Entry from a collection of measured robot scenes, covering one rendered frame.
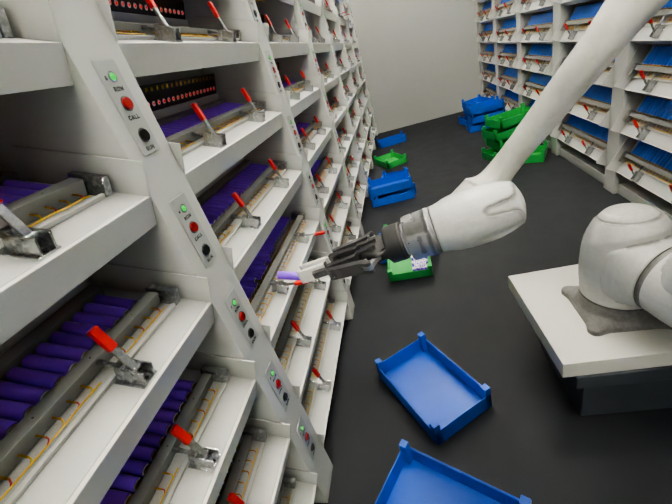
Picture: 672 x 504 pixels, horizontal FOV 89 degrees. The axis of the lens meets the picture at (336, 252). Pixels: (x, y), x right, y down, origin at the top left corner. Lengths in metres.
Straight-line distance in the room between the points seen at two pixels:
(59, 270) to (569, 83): 0.76
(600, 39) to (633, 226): 0.38
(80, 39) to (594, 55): 0.72
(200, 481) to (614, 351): 0.87
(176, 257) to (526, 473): 0.92
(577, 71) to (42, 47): 0.73
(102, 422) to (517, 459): 0.91
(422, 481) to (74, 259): 0.91
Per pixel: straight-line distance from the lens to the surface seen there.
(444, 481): 1.06
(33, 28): 0.58
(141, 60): 0.67
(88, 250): 0.48
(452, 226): 0.62
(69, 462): 0.50
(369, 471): 1.10
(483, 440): 1.11
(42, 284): 0.44
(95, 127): 0.56
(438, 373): 1.24
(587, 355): 0.99
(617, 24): 0.74
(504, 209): 0.64
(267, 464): 0.84
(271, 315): 0.84
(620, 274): 0.93
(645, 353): 1.02
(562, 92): 0.75
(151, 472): 0.64
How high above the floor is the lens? 0.96
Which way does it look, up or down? 28 degrees down
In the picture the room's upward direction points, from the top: 18 degrees counter-clockwise
